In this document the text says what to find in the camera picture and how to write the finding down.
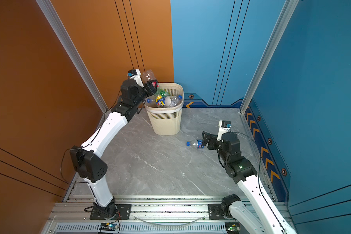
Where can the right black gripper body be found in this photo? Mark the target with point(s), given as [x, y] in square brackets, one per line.
[216, 145]

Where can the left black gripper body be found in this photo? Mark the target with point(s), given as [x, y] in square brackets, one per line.
[145, 92]

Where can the small bottle red white label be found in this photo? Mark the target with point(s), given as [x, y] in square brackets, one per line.
[149, 76]

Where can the clear Pepsi water bottle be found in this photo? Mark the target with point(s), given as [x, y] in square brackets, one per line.
[195, 143]

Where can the green Sprite bottle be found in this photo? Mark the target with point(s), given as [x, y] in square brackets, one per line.
[161, 93]

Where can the clear bottle blue yellow label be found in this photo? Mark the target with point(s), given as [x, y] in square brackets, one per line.
[156, 101]

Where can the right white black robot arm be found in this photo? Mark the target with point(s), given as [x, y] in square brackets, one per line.
[268, 219]

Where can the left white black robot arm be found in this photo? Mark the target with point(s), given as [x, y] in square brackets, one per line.
[86, 158]

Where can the cream slatted waste bin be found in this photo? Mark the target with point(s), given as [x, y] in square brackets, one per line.
[166, 121]

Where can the right green circuit board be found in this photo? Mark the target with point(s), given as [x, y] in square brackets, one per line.
[232, 228]

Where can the green circuit board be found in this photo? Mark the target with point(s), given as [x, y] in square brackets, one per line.
[109, 228]
[232, 228]

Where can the left green circuit board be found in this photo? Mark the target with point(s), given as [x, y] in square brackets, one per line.
[109, 228]

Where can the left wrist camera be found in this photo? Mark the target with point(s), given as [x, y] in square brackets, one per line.
[135, 74]

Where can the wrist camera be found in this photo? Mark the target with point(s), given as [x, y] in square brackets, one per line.
[224, 127]
[135, 74]

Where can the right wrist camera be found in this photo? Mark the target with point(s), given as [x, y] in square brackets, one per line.
[224, 127]

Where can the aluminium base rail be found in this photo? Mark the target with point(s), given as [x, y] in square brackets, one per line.
[148, 215]

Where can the left aluminium corner post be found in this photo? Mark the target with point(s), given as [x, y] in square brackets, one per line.
[55, 22]

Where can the aluminium corner post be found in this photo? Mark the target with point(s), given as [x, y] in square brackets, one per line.
[55, 22]
[275, 37]

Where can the right aluminium corner post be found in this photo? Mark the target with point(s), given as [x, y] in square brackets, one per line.
[275, 37]

